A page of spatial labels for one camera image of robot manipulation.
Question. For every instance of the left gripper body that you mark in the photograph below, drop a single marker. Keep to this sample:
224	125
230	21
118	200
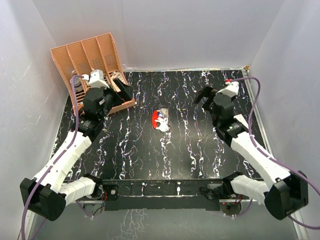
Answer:
109	97

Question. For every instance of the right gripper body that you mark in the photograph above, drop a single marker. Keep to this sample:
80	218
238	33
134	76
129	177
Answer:
213	116

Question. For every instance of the key with blue tag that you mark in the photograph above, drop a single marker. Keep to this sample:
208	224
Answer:
160	115

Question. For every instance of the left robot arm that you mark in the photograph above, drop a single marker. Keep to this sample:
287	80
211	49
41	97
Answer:
60	165

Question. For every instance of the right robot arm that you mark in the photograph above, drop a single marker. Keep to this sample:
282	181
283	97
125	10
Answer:
281	191

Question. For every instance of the white labelled packet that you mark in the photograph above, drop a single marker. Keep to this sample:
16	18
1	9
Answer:
117	75

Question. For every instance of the small white box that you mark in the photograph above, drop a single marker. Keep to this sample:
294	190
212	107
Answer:
241	119

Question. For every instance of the grey round jar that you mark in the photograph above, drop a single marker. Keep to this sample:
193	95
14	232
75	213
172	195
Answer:
77	84

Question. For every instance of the pink desk organizer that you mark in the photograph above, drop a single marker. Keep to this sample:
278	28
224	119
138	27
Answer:
84	56

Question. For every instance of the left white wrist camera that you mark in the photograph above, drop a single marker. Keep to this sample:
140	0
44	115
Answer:
96	79

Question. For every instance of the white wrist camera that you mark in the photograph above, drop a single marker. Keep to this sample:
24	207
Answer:
231	88
96	79

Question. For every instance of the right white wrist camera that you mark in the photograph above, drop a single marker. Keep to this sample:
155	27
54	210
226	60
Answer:
231	88

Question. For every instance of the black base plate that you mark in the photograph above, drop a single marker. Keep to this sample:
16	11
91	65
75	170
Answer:
165	194

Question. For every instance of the aluminium frame rail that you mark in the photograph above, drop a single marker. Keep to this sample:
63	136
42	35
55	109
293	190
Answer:
142	209

